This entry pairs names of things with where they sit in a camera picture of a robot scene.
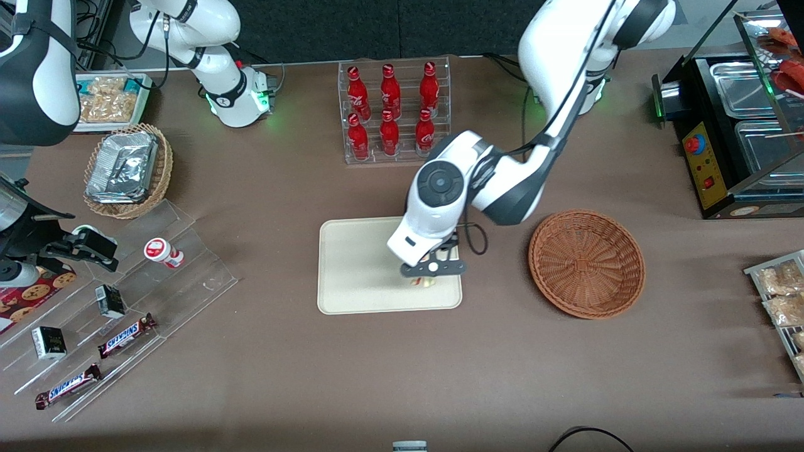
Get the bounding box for tray of packaged snacks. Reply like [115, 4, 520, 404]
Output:
[743, 250, 804, 384]

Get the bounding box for red cola bottle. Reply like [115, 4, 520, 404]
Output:
[379, 110, 401, 156]
[420, 61, 440, 117]
[380, 64, 403, 120]
[347, 113, 370, 161]
[415, 109, 437, 156]
[347, 66, 371, 121]

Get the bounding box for clear acrylic stepped display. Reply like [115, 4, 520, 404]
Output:
[0, 200, 239, 423]

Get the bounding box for tan wicker basket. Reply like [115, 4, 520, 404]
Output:
[83, 122, 174, 220]

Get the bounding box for small black carton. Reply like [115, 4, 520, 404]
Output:
[95, 284, 126, 318]
[31, 326, 67, 360]

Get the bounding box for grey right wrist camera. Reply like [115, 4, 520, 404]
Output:
[0, 259, 40, 288]

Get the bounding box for brown round wicker basket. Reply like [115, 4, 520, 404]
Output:
[528, 208, 646, 320]

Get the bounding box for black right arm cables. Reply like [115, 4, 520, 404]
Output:
[75, 0, 208, 95]

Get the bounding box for cream plastic tray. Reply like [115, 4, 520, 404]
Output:
[317, 214, 464, 315]

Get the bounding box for small red white bottle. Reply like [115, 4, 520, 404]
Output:
[144, 238, 185, 269]

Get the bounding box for clear acrylic bottle rack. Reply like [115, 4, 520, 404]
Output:
[337, 55, 453, 165]

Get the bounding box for red food in warmer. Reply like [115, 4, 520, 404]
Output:
[757, 26, 804, 95]

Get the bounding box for steel warmer pan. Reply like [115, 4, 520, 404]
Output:
[710, 62, 783, 119]
[734, 119, 804, 175]

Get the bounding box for stack of foil trays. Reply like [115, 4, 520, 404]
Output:
[85, 132, 159, 205]

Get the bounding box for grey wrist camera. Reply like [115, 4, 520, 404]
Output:
[0, 259, 40, 288]
[400, 259, 468, 278]

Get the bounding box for clear bag of crackers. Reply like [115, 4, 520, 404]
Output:
[79, 93, 141, 124]
[88, 77, 128, 96]

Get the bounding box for black looped floor cable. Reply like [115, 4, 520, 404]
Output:
[548, 426, 635, 452]

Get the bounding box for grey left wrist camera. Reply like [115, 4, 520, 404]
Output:
[400, 259, 468, 278]

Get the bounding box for red cookie print package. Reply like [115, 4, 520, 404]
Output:
[0, 267, 77, 335]

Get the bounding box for black food warmer cabinet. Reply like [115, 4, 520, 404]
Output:
[651, 0, 804, 220]

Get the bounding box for black left base cables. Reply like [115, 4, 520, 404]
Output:
[484, 53, 535, 83]

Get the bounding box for white snack tray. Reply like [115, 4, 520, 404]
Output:
[74, 72, 153, 134]

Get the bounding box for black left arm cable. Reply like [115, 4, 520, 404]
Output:
[462, 0, 619, 256]

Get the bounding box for snickers chocolate bar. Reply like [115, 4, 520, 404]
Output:
[97, 313, 158, 360]
[35, 363, 102, 410]

